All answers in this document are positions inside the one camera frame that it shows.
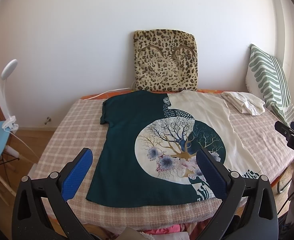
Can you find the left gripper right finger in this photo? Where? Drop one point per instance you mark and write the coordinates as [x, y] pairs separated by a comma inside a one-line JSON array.
[[248, 209]]

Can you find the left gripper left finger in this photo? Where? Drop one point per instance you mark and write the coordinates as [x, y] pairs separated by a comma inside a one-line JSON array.
[[30, 219]]

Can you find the green and cream printed t-shirt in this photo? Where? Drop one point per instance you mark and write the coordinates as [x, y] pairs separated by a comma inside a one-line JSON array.
[[152, 140]]

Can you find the folded cream cloth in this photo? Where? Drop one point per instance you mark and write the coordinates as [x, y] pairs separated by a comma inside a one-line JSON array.
[[245, 103]]

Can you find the green striped white pillow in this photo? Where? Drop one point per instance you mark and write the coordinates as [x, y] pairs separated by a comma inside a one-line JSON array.
[[266, 79]]

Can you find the white clip-on desk lamp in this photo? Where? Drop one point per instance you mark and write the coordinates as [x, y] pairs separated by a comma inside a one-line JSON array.
[[7, 71]]

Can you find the pink plaid bed blanket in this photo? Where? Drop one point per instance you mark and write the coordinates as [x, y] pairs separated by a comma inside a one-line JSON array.
[[81, 128]]

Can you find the leopard print cushion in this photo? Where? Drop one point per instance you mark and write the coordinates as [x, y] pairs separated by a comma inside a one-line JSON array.
[[165, 60]]

